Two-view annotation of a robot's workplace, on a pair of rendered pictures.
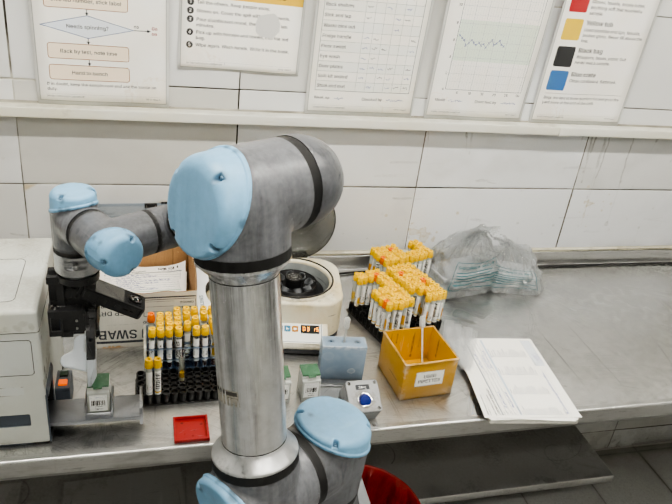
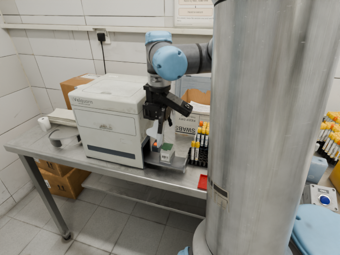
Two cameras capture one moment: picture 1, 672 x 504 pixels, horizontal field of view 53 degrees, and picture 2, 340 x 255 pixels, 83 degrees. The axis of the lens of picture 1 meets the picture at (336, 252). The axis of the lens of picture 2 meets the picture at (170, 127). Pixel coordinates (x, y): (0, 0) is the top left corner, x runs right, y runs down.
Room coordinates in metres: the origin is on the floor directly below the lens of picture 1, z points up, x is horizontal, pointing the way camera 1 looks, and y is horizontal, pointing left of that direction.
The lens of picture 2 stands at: (0.53, 0.08, 1.44)
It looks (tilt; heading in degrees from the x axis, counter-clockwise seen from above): 32 degrees down; 34
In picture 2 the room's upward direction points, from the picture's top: straight up
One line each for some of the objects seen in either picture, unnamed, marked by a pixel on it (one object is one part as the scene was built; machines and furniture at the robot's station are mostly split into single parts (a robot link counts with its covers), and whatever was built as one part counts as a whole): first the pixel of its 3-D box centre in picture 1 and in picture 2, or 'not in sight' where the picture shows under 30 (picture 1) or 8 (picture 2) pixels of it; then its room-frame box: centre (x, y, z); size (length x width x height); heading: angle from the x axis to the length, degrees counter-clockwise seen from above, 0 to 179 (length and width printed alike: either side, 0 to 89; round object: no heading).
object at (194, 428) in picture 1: (191, 428); (207, 182); (1.02, 0.24, 0.88); 0.07 x 0.07 x 0.01; 18
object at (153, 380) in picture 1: (177, 369); (208, 150); (1.14, 0.30, 0.93); 0.17 x 0.09 x 0.11; 108
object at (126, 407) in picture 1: (87, 406); (161, 157); (1.00, 0.44, 0.92); 0.21 x 0.07 x 0.05; 108
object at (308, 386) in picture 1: (308, 382); not in sight; (1.18, 0.02, 0.91); 0.05 x 0.04 x 0.07; 18
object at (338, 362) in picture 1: (341, 359); (305, 168); (1.25, -0.04, 0.92); 0.10 x 0.07 x 0.10; 100
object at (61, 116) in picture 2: not in sight; (69, 117); (1.00, 1.11, 0.90); 0.25 x 0.11 x 0.05; 108
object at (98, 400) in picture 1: (99, 395); (167, 153); (1.01, 0.42, 0.95); 0.05 x 0.04 x 0.06; 18
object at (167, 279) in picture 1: (143, 287); (202, 112); (1.41, 0.46, 0.95); 0.29 x 0.25 x 0.15; 18
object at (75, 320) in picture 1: (75, 299); (158, 101); (1.00, 0.45, 1.17); 0.09 x 0.08 x 0.12; 108
